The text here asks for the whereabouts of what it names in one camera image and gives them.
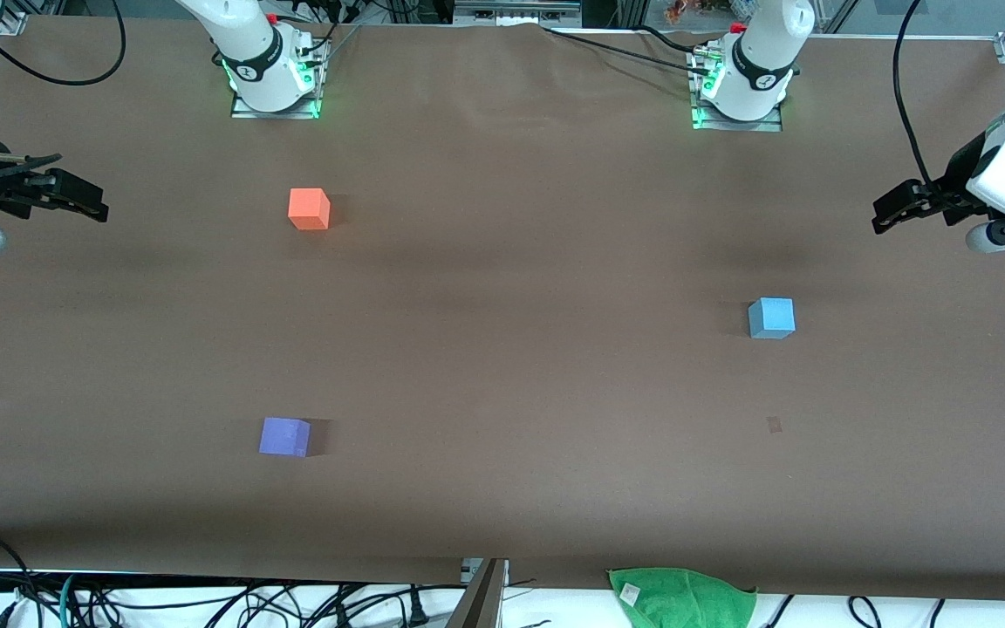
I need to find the green cloth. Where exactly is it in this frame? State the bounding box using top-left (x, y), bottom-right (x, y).
top-left (607, 567), bottom-right (758, 628)

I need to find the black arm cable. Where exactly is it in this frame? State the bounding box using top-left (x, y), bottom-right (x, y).
top-left (893, 0), bottom-right (937, 191)
top-left (0, 0), bottom-right (127, 87)

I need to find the grey power strip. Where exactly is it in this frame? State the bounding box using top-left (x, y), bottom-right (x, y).
top-left (453, 0), bottom-right (584, 25)

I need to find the grey metal profile bar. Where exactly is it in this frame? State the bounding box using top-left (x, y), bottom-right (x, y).
top-left (444, 558), bottom-right (509, 628)

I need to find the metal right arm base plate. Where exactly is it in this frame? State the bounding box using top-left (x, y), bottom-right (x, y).
top-left (230, 39), bottom-right (330, 119)

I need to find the purple block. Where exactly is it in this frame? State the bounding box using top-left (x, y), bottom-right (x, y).
top-left (258, 416), bottom-right (312, 458)

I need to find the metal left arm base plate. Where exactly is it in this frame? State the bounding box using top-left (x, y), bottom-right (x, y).
top-left (690, 48), bottom-right (785, 133)

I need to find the orange block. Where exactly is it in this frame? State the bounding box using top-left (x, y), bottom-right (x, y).
top-left (288, 188), bottom-right (332, 231)

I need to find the long black table cable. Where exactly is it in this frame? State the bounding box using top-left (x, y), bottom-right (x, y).
top-left (542, 26), bottom-right (714, 78)

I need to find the blue block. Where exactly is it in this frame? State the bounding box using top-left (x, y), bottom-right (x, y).
top-left (748, 297), bottom-right (796, 340)

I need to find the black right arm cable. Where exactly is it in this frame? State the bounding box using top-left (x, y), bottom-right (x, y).
top-left (0, 0), bottom-right (127, 87)

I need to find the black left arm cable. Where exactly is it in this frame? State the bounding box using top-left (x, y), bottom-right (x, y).
top-left (893, 0), bottom-right (937, 191)

